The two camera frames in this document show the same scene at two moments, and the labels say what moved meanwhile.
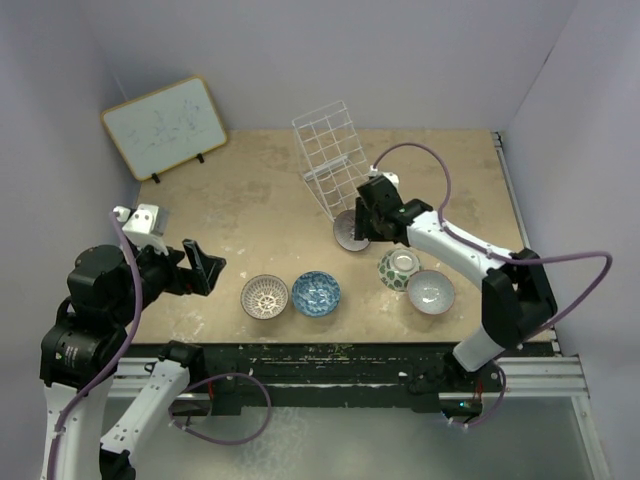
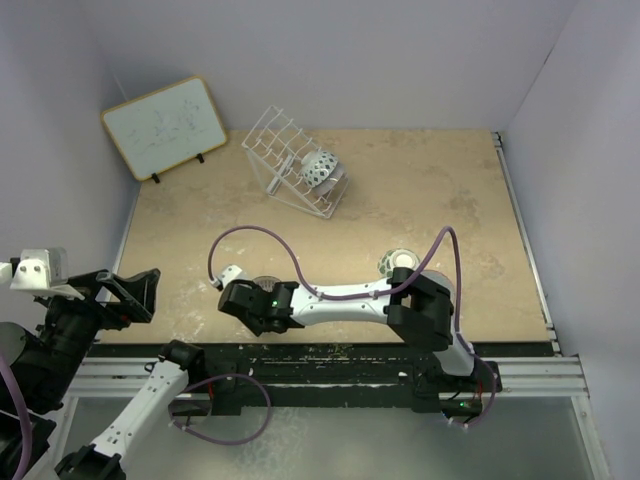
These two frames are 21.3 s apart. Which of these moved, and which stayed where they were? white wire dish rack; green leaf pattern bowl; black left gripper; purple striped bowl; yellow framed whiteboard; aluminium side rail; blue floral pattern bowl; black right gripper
Moved: blue floral pattern bowl; white wire dish rack; purple striped bowl; black right gripper; black left gripper
Stayed: green leaf pattern bowl; yellow framed whiteboard; aluminium side rail
